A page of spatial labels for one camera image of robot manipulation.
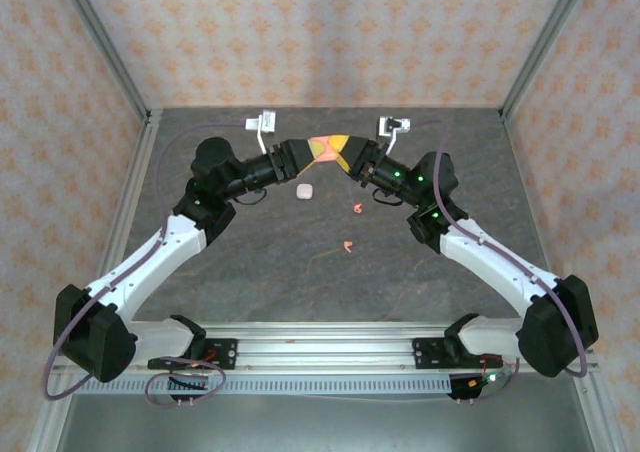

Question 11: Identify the coral charging case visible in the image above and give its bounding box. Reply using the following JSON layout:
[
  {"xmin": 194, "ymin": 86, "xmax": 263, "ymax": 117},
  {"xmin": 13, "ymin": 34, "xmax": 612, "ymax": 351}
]
[{"xmin": 308, "ymin": 134, "xmax": 347, "ymax": 162}]

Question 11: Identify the small circuit board green LED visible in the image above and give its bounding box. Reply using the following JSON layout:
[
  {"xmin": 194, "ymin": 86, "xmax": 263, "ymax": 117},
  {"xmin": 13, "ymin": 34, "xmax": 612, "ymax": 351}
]
[{"xmin": 467, "ymin": 369, "xmax": 511, "ymax": 391}]

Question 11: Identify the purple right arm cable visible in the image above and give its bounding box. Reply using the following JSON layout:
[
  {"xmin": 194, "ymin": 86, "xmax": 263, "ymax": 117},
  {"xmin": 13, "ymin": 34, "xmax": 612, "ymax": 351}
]
[{"xmin": 410, "ymin": 118, "xmax": 591, "ymax": 378}]

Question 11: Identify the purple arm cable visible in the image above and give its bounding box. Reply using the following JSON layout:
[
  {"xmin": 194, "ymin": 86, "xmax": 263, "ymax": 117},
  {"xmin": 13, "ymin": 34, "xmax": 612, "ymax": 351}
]
[
  {"xmin": 41, "ymin": 120, "xmax": 251, "ymax": 402},
  {"xmin": 410, "ymin": 118, "xmax": 591, "ymax": 378}
]

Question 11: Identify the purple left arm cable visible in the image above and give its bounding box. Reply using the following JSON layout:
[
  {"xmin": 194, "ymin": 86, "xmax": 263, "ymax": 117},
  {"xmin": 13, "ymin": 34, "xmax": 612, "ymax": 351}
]
[{"xmin": 41, "ymin": 120, "xmax": 251, "ymax": 402}]

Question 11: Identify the aluminium frame side rail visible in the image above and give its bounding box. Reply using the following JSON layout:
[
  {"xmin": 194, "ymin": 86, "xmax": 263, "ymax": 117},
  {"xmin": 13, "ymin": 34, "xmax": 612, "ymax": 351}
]
[
  {"xmin": 572, "ymin": 371, "xmax": 621, "ymax": 452},
  {"xmin": 24, "ymin": 110, "xmax": 164, "ymax": 452}
]

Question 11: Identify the aluminium frame post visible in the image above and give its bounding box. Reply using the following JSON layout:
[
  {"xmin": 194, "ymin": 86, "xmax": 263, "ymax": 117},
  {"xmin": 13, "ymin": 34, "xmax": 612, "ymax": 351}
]
[
  {"xmin": 498, "ymin": 0, "xmax": 597, "ymax": 122},
  {"xmin": 53, "ymin": 0, "xmax": 154, "ymax": 123}
]

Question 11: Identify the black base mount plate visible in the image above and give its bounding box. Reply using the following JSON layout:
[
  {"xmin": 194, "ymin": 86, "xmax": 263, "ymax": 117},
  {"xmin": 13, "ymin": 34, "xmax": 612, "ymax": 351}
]
[
  {"xmin": 412, "ymin": 337, "xmax": 450, "ymax": 371},
  {"xmin": 202, "ymin": 338, "xmax": 239, "ymax": 372}
]

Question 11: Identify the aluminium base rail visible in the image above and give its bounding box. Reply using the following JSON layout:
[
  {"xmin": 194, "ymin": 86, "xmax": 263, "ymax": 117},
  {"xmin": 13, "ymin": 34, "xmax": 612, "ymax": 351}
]
[{"xmin": 129, "ymin": 321, "xmax": 599, "ymax": 373}]

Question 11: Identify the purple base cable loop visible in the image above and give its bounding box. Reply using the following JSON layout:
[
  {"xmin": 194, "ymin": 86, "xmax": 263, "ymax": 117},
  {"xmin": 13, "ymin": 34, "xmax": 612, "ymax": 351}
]
[
  {"xmin": 144, "ymin": 359, "xmax": 227, "ymax": 409},
  {"xmin": 457, "ymin": 346, "xmax": 522, "ymax": 406}
]

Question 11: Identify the slotted grey cable duct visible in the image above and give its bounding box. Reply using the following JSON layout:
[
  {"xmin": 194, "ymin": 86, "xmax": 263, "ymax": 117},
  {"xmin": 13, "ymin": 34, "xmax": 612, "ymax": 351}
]
[{"xmin": 107, "ymin": 375, "xmax": 454, "ymax": 396}]

